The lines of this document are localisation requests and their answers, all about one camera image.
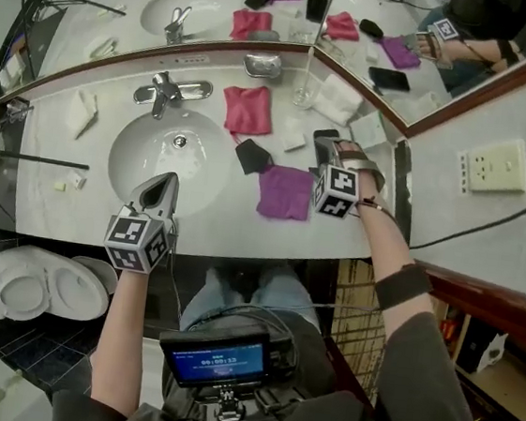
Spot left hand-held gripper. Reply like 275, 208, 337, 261
100, 165, 186, 277

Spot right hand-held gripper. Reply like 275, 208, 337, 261
307, 134, 390, 224

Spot white soap bar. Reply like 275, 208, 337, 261
280, 117, 310, 155

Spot silver soap dish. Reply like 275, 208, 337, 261
240, 47, 285, 82

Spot person's left forearm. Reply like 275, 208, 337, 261
83, 263, 158, 421

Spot person's right forearm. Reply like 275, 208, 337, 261
340, 187, 435, 346

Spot person's right hand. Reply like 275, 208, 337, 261
336, 138, 371, 161

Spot white sink basin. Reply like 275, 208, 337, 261
101, 100, 240, 224

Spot white and green card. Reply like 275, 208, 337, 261
345, 108, 396, 153

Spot thick folded white towel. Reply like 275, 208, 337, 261
308, 71, 368, 130

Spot clear drinking glass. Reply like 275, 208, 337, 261
289, 73, 320, 112

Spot purple cloth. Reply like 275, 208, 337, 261
253, 161, 319, 224

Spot black cloth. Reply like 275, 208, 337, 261
232, 136, 278, 178

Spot pink cloth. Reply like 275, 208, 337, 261
218, 81, 278, 148

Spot long black ledge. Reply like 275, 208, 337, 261
381, 137, 424, 249

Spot chrome faucet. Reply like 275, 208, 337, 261
130, 67, 216, 127

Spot small folded white towel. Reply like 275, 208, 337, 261
63, 86, 102, 143

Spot black tripod light stand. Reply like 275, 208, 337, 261
0, 97, 99, 233

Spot white toilet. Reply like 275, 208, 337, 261
0, 240, 122, 334

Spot person's blue jeans legs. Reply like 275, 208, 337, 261
177, 257, 332, 350

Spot narrow wood framed mirror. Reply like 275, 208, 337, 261
304, 0, 526, 152

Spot chest mounted monitor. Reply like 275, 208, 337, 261
154, 318, 300, 400

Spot wide wood framed mirror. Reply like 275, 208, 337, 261
0, 0, 338, 142

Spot person's dark grey shirt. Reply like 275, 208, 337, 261
50, 269, 500, 421

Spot thick black power cable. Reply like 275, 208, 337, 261
407, 174, 526, 263

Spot cream wall power socket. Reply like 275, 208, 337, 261
452, 131, 526, 203

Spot black chest rig mount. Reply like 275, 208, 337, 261
158, 368, 315, 421

